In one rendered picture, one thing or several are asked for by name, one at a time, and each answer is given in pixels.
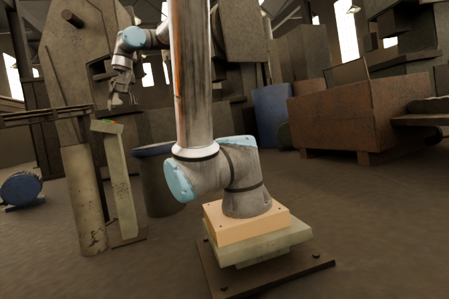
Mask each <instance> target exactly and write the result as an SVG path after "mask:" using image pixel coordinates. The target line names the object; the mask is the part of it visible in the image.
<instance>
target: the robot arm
mask: <svg viewBox="0 0 449 299"><path fill-rule="evenodd" d="M215 1H216V0H167V10H168V16H167V18H165V20H164V21H163V22H162V24H161V25H160V26H159V27H158V28H157V29H141V28H139V27H137V26H130V27H127V28H126V29H125V30H123V31H119V32H118V34H117V37H116V39H117V40H116V46H115V50H114V56H113V60H112V65H113V66H114V67H113V69H114V70H115V71H111V72H107V73H103V74H99V75H94V76H93V80H94V81H95V82H96V83H99V82H102V81H106V80H109V79H111V81H110V89H109V94H108V109H109V111H111V109H112V106H113V105H122V104H123V101H122V100H120V99H119V94H118V93H117V92H119V93H122V94H128V95H129V92H130V85H131V84H132V82H131V76H132V71H131V70H132V64H133V60H134V54H135V51H136V50H170V52H171V62H172V78H173V88H174V104H175V114H176V130H177V140H178V141H177V142H176V143H175V144H174V145H173V147H172V157H171V158H168V159H167V160H165V161H164V174H165V178H166V182H167V184H168V187H169V188H170V191H171V192H172V194H173V196H174V197H175V198H176V199H177V200H178V201H179V202H181V203H187V202H191V201H195V200H197V199H199V198H202V197H205V196H207V195H209V194H212V193H214V192H217V191H219V190H222V189H223V190H224V194H223V197H222V205H221V208H222V213H223V214H224V215H225V216H226V217H228V218H234V219H246V218H254V217H256V216H260V215H262V214H264V213H266V212H268V211H269V210H270V209H271V208H272V206H273V203H272V199H271V196H270V195H269V193H268V191H267V189H266V187H265V186H264V184H263V177H262V172H261V165H260V161H259V154H258V149H257V148H258V147H257V144H256V141H255V138H254V137H253V136H251V135H238V136H230V137H222V138H218V139H215V141H214V140H213V132H212V81H211V56H210V6H211V5H212V4H213V3H214V2H215ZM121 73H123V74H121Z"/></svg>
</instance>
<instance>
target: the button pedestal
mask: <svg viewBox="0 0 449 299"><path fill-rule="evenodd" d="M123 128H124V125H122V124H118V123H112V122H108V121H98V120H94V119H92V122H91V126H90V130H92V131H100V132H104V133H103V134H102V137H103V141H104V147H105V151H106V157H107V161H108V167H109V171H110V178H111V182H112V188H113V192H114V199H115V203H116V209H117V213H118V219H119V223H120V229H121V231H120V232H118V233H117V234H116V237H115V240H114V243H113V245H112V250H113V249H116V248H120V247H122V246H127V245H130V244H134V243H136V242H141V241H144V240H146V239H147V231H148V225H147V224H145V225H142V226H138V223H137V218H136V212H135V208H134V201H133V197H132V191H131V187H130V181H129V176H128V170H127V165H126V159H125V155H124V148H123V145H122V138H121V133H122V132H123Z"/></svg>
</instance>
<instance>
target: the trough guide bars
mask: <svg viewBox="0 0 449 299"><path fill-rule="evenodd" d="M94 105H95V103H91V104H84V105H73V106H67V107H56V108H50V109H39V110H33V111H21V112H15V113H4V114H0V128H1V129H3V128H6V125H5V122H6V121H15V120H20V119H29V118H34V117H44V120H46V119H49V117H48V116H49V115H53V118H55V120H56V119H59V118H58V114H62V113H71V112H76V111H83V113H87V112H86V110H89V109H91V111H92V113H96V112H95V109H94V108H96V106H95V107H94ZM88 106H90V107H88ZM76 108H79V109H76ZM65 109H69V110H65ZM60 110H64V111H60ZM50 111H52V112H50ZM47 112H49V113H47ZM35 113H39V114H35ZM29 114H33V115H29ZM18 115H23V116H18ZM13 116H18V117H13ZM4 117H8V118H4Z"/></svg>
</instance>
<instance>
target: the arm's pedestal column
mask: <svg viewBox="0 0 449 299"><path fill-rule="evenodd" d="M196 245H197V248H198V253H199V255H200V259H201V262H202V267H203V270H204V274H205V276H206V281H207V284H208V288H209V290H210V295H211V298H212V299H243V298H246V297H249V296H252V295H254V294H258V293H260V292H263V291H265V290H268V289H271V288H274V287H276V286H280V285H282V284H285V283H288V282H290V281H293V280H296V279H298V278H302V277H304V276H307V275H310V274H312V273H315V272H318V271H320V270H324V269H326V268H329V267H332V266H334V265H335V259H334V258H332V257H331V256H330V255H329V254H327V253H326V252H324V251H323V250H322V249H321V248H319V247H318V246H316V245H315V244H314V243H313V242H311V241H310V240H307V241H304V242H301V243H298V244H295V245H292V246H289V247H286V248H283V249H280V250H276V251H274V252H270V253H268V254H264V255H262V256H258V257H255V258H251V259H249V260H245V261H243V262H239V263H237V264H233V265H230V266H227V267H224V268H220V266H219V264H218V262H217V259H216V256H215V254H214V252H213V249H212V247H211V244H210V242H209V240H208V237H207V236H205V237H202V238H198V239H196Z"/></svg>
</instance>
